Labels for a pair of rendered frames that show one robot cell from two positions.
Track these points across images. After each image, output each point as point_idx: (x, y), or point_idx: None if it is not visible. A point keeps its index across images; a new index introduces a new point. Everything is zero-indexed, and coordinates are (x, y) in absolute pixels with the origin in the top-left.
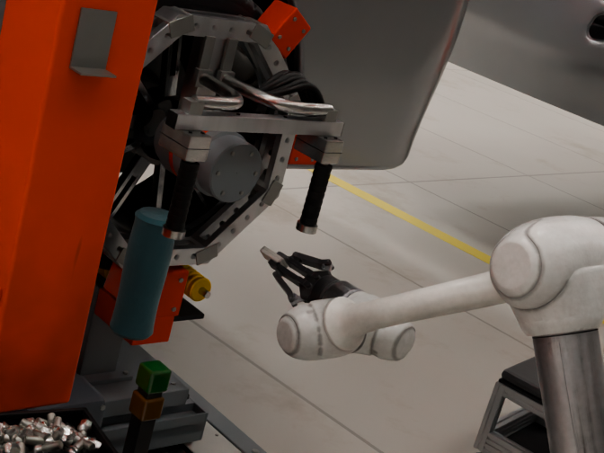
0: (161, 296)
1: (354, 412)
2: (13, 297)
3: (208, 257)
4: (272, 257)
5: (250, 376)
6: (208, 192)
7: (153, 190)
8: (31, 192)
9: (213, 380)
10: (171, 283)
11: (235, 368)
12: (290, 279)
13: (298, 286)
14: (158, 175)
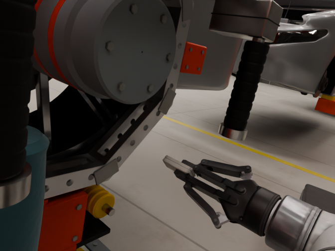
0: (55, 231)
1: (202, 232)
2: None
3: (108, 174)
4: (179, 167)
5: (141, 219)
6: (95, 89)
7: (37, 106)
8: None
9: (120, 227)
10: (66, 213)
11: (131, 214)
12: (205, 191)
13: (216, 199)
14: (40, 87)
